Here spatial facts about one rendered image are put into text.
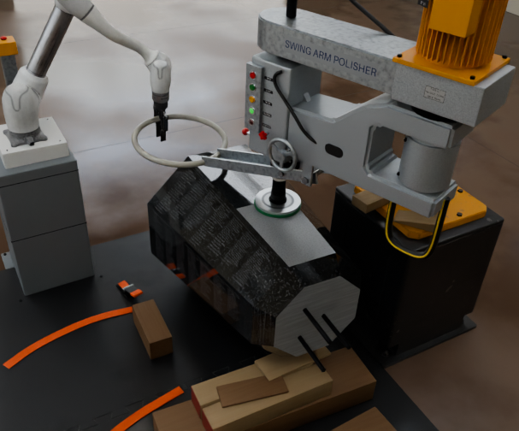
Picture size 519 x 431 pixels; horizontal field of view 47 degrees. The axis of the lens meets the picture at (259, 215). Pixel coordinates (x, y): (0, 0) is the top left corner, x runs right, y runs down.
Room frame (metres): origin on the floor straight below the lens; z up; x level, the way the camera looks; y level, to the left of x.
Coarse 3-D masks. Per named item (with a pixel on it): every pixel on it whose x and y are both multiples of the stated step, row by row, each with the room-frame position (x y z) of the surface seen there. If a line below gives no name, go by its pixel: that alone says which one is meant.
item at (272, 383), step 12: (324, 348) 1.95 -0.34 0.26; (264, 360) 1.85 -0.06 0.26; (276, 360) 1.86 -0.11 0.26; (288, 360) 1.86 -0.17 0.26; (300, 360) 1.87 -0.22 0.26; (312, 360) 1.87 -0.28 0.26; (264, 372) 1.79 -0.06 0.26; (276, 372) 1.79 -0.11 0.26; (288, 372) 1.79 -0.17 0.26; (228, 384) 1.71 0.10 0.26; (240, 384) 1.72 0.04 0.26; (252, 384) 1.72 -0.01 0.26; (264, 384) 1.72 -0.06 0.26; (276, 384) 1.73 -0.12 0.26; (228, 396) 1.65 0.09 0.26; (240, 396) 1.65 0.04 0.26; (252, 396) 1.65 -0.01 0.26; (264, 396) 1.66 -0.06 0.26
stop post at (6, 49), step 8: (0, 40) 3.54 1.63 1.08; (8, 40) 3.55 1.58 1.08; (0, 48) 3.49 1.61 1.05; (8, 48) 3.51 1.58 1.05; (16, 48) 3.54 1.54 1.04; (0, 56) 3.54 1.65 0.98; (8, 56) 3.53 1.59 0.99; (8, 64) 3.52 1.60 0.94; (8, 72) 3.52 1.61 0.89; (16, 72) 3.54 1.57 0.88; (8, 80) 3.51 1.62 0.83
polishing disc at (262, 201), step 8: (264, 192) 2.36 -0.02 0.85; (288, 192) 2.37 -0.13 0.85; (256, 200) 2.29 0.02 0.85; (264, 200) 2.29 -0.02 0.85; (288, 200) 2.30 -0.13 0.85; (296, 200) 2.31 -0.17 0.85; (264, 208) 2.23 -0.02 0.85; (272, 208) 2.23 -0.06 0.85; (280, 208) 2.24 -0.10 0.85; (288, 208) 2.24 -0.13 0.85; (296, 208) 2.24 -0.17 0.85
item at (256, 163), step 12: (204, 156) 2.52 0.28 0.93; (228, 156) 2.57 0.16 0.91; (240, 156) 2.52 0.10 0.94; (252, 156) 2.47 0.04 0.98; (264, 156) 2.43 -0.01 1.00; (228, 168) 2.42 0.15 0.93; (240, 168) 2.37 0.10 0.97; (252, 168) 2.33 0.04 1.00; (264, 168) 2.28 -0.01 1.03; (300, 168) 2.30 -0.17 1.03; (300, 180) 2.16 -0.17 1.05; (312, 180) 2.12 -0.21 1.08
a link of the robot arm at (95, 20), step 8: (96, 8) 2.83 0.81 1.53; (88, 16) 2.78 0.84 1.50; (96, 16) 2.80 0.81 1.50; (88, 24) 2.79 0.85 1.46; (96, 24) 2.79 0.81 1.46; (104, 24) 2.81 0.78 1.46; (104, 32) 2.81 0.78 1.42; (112, 32) 2.83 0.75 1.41; (120, 32) 2.87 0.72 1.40; (112, 40) 2.84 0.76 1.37; (120, 40) 2.86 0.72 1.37; (128, 40) 2.91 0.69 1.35; (136, 40) 2.97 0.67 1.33; (128, 48) 2.93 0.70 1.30; (136, 48) 2.95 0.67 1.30; (144, 48) 2.99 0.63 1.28; (144, 56) 2.99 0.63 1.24; (152, 56) 2.99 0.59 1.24; (160, 56) 3.00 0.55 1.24; (144, 64) 3.00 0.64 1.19; (168, 64) 3.00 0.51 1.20
